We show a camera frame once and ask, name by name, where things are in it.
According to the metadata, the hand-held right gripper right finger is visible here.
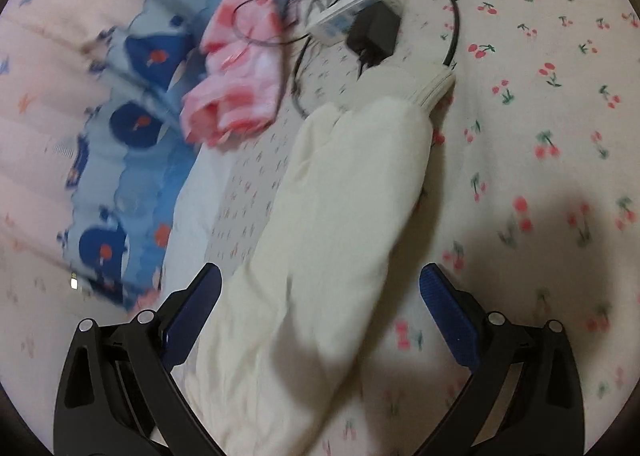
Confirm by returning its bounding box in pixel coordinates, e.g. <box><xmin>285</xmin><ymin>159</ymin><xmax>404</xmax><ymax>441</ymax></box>
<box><xmin>419</xmin><ymin>263</ymin><xmax>587</xmax><ymax>456</ymax></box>

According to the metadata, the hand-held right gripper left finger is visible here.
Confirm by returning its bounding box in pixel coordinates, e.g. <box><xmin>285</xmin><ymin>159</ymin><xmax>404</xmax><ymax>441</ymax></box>
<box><xmin>53</xmin><ymin>262</ymin><xmax>223</xmax><ymax>456</ymax></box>

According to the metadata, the white quilted duvet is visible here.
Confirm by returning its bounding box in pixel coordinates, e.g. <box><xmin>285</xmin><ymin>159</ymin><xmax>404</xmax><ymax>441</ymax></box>
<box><xmin>185</xmin><ymin>61</ymin><xmax>457</xmax><ymax>456</ymax></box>

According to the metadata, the white striped pillow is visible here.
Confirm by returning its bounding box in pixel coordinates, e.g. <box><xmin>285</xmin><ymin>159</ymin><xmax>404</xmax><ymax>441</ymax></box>
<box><xmin>160</xmin><ymin>143</ymin><xmax>241</xmax><ymax>297</ymax></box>

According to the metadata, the small floral print sheet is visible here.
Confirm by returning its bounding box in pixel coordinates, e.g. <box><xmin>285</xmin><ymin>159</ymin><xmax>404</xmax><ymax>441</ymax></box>
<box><xmin>202</xmin><ymin>21</ymin><xmax>426</xmax><ymax>282</ymax></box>

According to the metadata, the blue whale print curtain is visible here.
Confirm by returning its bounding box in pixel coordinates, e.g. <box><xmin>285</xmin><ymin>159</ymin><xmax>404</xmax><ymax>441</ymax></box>
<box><xmin>57</xmin><ymin>0</ymin><xmax>301</xmax><ymax>312</ymax></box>

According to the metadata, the cherry print bed sheet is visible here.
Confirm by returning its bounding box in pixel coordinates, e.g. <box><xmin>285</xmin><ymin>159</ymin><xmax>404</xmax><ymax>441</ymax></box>
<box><xmin>310</xmin><ymin>0</ymin><xmax>640</xmax><ymax>456</ymax></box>

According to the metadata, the pink checkered cloth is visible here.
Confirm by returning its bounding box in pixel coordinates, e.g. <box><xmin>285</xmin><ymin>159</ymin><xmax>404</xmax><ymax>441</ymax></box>
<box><xmin>180</xmin><ymin>0</ymin><xmax>296</xmax><ymax>147</ymax></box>

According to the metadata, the black power adapter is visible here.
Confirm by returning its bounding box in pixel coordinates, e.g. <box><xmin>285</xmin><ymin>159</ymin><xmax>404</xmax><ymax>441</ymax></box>
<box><xmin>346</xmin><ymin>1</ymin><xmax>403</xmax><ymax>74</ymax></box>

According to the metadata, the pink star print curtain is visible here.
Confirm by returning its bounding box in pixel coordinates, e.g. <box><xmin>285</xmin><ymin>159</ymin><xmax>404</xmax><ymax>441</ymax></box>
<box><xmin>0</xmin><ymin>0</ymin><xmax>201</xmax><ymax>387</ymax></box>

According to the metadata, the white power strip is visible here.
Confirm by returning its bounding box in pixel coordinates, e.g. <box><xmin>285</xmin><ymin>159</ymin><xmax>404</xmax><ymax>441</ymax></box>
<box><xmin>306</xmin><ymin>0</ymin><xmax>408</xmax><ymax>44</ymax></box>

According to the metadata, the thick black cable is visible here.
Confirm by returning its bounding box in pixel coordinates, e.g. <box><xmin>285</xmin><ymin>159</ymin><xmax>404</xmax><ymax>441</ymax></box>
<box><xmin>438</xmin><ymin>0</ymin><xmax>462</xmax><ymax>70</ymax></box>

